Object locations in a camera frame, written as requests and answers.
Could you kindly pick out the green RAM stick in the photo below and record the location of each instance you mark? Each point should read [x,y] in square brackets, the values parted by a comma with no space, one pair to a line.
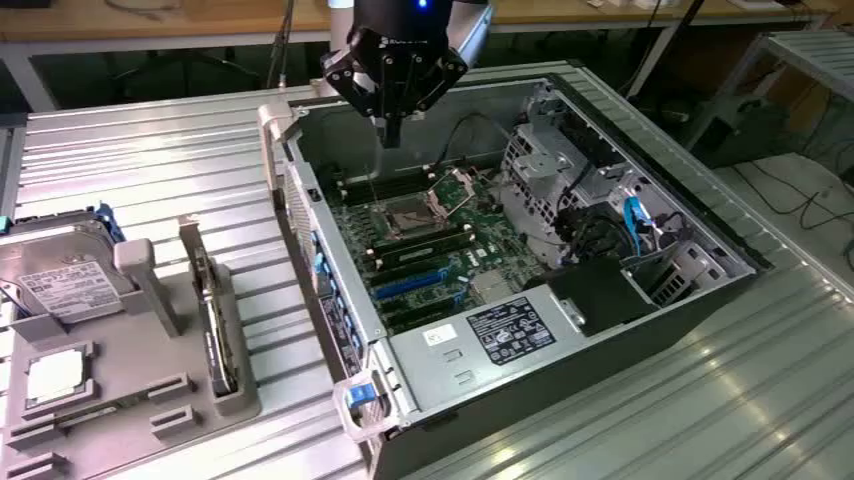
[421,252]
[100,412]

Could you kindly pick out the small white box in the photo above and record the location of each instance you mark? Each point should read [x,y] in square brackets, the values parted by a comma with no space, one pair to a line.
[650,4]

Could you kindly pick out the grey parts rack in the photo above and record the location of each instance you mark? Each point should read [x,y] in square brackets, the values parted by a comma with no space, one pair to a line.
[134,360]

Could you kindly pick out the hard disk with blue carrier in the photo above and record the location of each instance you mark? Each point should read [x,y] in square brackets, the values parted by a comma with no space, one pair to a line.
[54,280]

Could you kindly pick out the silver chipset heatsink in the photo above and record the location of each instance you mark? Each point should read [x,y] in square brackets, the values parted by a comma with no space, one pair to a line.
[494,286]

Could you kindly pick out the black office chair base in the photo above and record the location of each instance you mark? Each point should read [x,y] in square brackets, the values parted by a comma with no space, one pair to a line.
[187,65]

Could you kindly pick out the metal drive cage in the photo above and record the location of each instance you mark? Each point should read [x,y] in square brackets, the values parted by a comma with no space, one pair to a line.
[541,165]

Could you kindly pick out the metal disk bay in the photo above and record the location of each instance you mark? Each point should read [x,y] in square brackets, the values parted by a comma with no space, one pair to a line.
[667,285]

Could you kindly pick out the thin locking lever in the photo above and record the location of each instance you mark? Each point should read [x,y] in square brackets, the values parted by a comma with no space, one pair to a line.
[375,185]

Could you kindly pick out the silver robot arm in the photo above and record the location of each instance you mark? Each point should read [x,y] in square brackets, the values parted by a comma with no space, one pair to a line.
[477,30]

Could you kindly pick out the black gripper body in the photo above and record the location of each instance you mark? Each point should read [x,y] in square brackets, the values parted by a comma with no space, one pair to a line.
[403,50]

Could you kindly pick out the open black PC case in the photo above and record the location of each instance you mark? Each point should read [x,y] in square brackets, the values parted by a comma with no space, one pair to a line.
[667,350]

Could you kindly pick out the metal power supply unit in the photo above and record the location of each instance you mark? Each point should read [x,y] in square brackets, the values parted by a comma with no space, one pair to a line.
[434,365]

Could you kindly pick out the black RAM slot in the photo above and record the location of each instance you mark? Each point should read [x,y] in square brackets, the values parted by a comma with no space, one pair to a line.
[401,187]
[401,170]
[401,176]
[401,181]

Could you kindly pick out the graphics card with metal bracket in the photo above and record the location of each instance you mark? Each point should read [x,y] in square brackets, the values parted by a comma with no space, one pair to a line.
[212,310]

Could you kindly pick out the blue expansion slot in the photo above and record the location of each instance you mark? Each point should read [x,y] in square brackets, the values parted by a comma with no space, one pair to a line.
[410,285]

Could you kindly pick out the metal slat side table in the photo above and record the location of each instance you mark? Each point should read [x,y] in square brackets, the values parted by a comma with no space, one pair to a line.
[817,52]

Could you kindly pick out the wooden desk with white frame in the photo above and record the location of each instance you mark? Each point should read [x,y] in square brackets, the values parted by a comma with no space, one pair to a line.
[220,15]

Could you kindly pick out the CPU socket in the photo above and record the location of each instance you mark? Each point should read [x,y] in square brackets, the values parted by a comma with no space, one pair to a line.
[407,217]

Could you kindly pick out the metal socket cover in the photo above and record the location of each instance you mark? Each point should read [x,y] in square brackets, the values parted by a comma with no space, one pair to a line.
[457,192]

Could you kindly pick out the long black expansion slot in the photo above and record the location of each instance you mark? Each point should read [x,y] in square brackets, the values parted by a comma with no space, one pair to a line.
[430,321]
[407,270]
[422,310]

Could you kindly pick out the blue case latch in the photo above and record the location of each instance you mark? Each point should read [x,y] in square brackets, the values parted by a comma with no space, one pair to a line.
[359,394]

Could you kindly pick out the silver CPU chip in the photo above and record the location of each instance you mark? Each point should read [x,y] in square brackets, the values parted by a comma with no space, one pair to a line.
[60,375]

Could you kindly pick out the green motherboard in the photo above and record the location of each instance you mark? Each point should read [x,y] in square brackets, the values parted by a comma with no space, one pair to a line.
[481,250]

